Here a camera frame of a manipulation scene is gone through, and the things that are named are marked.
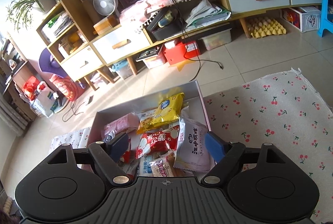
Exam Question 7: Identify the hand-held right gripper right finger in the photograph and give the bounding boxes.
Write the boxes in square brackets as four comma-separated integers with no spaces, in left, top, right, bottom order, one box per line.
[201,132,287,187]

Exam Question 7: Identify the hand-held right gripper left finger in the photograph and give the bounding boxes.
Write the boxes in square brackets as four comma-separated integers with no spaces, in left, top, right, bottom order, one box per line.
[47,132,132,187]

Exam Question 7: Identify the small red white candy packet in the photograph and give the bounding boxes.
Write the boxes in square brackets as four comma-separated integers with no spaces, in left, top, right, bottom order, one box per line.
[117,146,132,165]

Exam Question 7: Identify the white blue snack packet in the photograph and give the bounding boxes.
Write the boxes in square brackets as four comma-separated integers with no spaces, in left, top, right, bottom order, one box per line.
[173,117,216,172]

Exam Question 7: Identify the pink wafer packet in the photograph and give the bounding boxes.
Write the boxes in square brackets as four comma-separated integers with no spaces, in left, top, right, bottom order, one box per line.
[104,113,139,136]

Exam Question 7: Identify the clear packet white cake roll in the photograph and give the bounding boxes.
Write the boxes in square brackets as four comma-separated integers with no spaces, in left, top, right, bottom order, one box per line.
[138,155,157,178]

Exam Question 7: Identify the large red white candy packet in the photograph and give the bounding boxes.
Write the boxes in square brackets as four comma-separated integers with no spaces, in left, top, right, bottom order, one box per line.
[136,125,180,159]

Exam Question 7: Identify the pink cardboard box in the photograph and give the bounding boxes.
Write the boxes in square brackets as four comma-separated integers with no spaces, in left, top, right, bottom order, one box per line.
[78,80,212,178]

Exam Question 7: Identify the beige cracker packet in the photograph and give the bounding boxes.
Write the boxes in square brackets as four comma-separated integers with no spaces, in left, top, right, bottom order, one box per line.
[149,151,178,178]

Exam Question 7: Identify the yellow chip packet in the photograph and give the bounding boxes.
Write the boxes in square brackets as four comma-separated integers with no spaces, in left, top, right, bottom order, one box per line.
[152,93,185,126]

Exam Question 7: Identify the cherry print cloth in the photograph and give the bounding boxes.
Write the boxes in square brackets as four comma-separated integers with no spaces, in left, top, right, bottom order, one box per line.
[51,68,333,214]

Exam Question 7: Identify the small bin blue lid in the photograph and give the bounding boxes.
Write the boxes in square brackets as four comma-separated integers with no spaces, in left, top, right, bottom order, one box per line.
[112,61,133,80]

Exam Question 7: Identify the red printed bag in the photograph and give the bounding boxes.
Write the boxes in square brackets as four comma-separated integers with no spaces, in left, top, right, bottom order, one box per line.
[49,74,81,102]

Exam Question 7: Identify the white carton box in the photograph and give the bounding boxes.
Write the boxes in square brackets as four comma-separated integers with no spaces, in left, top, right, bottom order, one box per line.
[30,94,61,118]

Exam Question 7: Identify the clear bin with tools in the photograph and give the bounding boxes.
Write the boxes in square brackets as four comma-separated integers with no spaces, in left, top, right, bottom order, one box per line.
[136,50,167,70]

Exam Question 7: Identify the red box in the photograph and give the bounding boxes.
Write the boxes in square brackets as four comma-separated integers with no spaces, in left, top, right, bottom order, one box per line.
[163,41,201,65]

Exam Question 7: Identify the red white bag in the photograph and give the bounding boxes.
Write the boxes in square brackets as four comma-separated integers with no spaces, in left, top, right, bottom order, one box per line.
[22,77,47,100]

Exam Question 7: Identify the clear storage bin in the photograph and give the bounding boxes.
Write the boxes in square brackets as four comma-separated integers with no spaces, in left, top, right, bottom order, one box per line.
[200,29,232,51]

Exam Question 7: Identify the purple hat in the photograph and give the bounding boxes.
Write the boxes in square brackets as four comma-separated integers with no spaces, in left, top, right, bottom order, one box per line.
[39,47,68,79]

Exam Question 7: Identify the wooden bookshelf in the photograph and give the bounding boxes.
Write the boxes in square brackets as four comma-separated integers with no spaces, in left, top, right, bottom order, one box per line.
[0,37,37,136]

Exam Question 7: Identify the orange box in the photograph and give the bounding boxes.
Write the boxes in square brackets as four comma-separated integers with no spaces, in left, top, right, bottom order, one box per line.
[93,15,119,35]

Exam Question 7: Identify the black tray box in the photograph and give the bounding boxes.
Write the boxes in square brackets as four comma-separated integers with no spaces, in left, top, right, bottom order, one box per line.
[146,8,186,41]

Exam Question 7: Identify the yellow egg tray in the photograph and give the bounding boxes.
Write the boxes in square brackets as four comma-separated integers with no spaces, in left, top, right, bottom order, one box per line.
[246,17,287,38]

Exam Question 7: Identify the wooden low cabinet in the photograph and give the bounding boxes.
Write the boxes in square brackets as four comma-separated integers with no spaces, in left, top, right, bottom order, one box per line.
[91,0,327,77]

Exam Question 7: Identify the pile of papers and bags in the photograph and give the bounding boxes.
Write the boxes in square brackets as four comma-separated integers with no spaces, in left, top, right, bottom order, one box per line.
[186,0,231,28]

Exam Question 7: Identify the stack of papers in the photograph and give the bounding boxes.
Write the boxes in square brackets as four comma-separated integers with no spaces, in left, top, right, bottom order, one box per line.
[42,12,76,41]

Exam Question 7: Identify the wooden shelf cabinet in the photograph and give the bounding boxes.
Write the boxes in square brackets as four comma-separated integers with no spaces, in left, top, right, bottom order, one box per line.
[36,0,104,90]

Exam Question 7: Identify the white printed crate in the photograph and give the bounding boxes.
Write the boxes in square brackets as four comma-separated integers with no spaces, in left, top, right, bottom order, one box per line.
[297,7,322,32]

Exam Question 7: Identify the blue plastic stool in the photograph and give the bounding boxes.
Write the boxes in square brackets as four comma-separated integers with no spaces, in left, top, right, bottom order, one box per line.
[318,0,333,38]

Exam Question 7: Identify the black cable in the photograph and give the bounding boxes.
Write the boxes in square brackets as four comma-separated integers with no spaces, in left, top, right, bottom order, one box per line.
[153,0,223,70]

